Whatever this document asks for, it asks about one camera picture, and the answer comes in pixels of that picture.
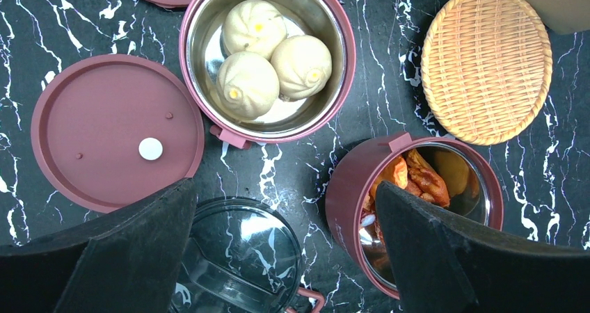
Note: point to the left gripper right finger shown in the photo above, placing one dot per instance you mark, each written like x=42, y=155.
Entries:
x=443, y=262

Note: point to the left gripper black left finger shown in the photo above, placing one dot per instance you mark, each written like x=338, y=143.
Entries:
x=124, y=261

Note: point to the red steel lunch bowl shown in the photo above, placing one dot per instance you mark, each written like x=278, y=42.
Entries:
x=202, y=52
x=473, y=188

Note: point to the fried chicken pieces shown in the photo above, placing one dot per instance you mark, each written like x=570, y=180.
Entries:
x=412, y=173

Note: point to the red round lid front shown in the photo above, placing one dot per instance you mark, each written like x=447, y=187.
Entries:
x=113, y=129

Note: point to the steamed bun front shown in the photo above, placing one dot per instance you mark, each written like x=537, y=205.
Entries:
x=247, y=85

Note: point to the steamed bun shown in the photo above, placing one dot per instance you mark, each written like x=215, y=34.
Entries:
x=303, y=64
x=247, y=85
x=255, y=26

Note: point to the dark transparent round lid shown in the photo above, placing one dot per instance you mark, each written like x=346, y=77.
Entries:
x=241, y=256

